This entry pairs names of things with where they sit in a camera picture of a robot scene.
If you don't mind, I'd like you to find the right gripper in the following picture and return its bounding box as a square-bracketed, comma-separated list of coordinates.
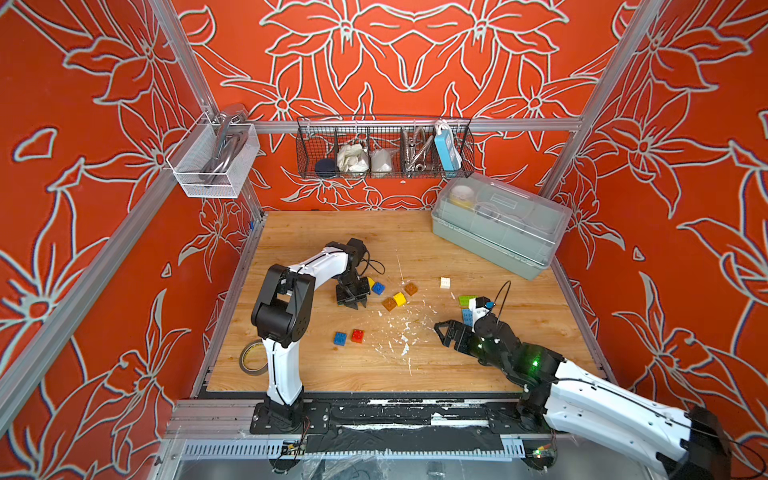
[432, 319, 511, 376]

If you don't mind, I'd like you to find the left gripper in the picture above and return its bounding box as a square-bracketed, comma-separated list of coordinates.
[335, 275, 370, 308]

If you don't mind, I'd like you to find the red lego brick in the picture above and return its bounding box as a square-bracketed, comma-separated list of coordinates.
[351, 329, 365, 344]

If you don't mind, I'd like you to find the teal blue lego brick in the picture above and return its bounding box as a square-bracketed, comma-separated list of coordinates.
[333, 332, 347, 346]

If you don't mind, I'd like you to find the light blue long lego brick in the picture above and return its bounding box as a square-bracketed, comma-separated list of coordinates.
[461, 309, 474, 327]

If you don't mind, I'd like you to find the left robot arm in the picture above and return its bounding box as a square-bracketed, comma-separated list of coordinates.
[251, 238, 370, 423]

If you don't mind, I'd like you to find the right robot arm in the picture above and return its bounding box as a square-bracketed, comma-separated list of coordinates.
[434, 312, 732, 479]

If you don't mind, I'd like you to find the lime green lego brick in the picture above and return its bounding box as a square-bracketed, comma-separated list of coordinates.
[458, 295, 475, 308]

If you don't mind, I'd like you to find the brown sloped lego brick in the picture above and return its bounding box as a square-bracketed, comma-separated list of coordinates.
[404, 282, 418, 296]

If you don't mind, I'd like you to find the grey lidded storage box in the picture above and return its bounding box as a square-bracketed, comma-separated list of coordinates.
[431, 173, 572, 280]

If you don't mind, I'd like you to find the tape roll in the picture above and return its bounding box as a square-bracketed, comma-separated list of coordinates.
[238, 339, 268, 377]

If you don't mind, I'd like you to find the white cloth in basket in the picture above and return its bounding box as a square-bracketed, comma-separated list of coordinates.
[336, 143, 370, 176]

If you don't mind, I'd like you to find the light blue box in basket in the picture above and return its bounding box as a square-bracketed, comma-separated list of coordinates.
[434, 119, 462, 172]

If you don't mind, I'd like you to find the clear plastic bin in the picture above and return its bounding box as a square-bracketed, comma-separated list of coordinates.
[169, 103, 260, 199]

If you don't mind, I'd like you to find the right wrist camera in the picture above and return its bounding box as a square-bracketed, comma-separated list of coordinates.
[468, 296, 495, 324]

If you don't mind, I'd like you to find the black wire basket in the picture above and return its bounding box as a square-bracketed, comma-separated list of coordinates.
[296, 114, 476, 180]

